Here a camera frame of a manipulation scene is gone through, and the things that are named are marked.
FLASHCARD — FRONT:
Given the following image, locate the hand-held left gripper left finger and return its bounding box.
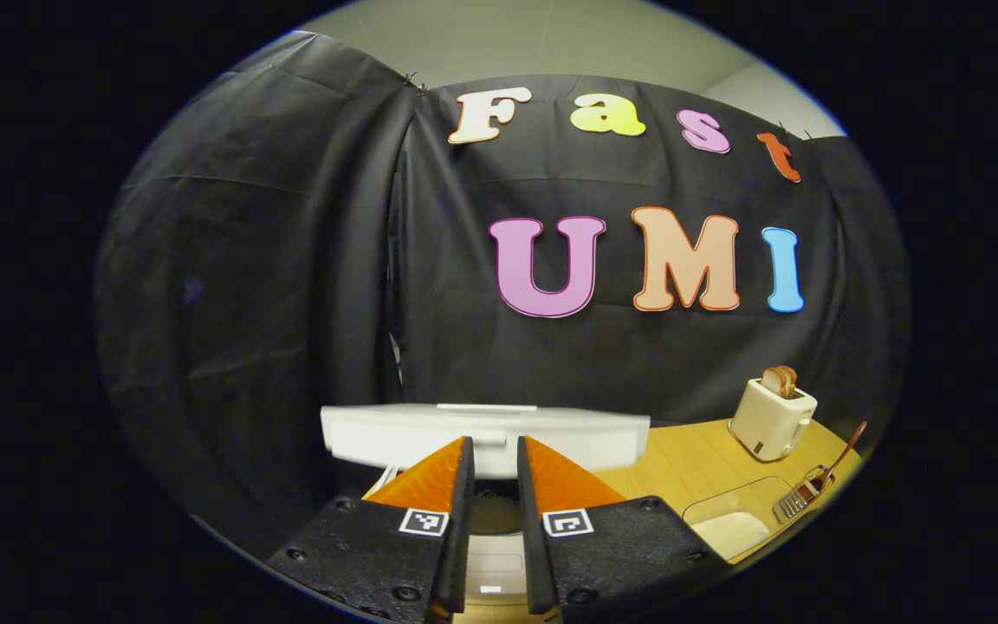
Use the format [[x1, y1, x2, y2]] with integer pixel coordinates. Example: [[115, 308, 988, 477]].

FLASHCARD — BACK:
[[265, 436, 476, 624]]

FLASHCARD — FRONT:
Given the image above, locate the brown wooden spoon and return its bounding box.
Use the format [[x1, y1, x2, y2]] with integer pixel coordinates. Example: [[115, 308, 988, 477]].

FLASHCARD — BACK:
[[811, 421, 868, 491]]

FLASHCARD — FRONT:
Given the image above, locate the white toaster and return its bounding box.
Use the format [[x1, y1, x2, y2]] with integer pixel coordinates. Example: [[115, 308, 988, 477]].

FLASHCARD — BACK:
[[729, 377, 819, 462]]

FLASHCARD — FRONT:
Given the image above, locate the black backdrop cloth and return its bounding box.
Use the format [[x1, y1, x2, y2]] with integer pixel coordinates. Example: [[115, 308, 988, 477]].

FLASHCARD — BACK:
[[94, 30, 911, 556]]

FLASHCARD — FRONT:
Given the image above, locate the clear plastic container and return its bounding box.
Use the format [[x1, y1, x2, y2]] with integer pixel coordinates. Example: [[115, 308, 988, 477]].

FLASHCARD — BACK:
[[683, 476, 799, 564]]

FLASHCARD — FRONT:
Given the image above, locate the white rice cooker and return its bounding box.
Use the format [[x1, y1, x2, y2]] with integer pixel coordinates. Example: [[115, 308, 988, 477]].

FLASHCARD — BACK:
[[320, 403, 651, 608]]

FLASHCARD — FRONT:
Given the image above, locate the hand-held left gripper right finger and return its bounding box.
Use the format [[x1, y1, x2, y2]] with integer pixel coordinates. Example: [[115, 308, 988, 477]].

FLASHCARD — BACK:
[[516, 436, 729, 618]]

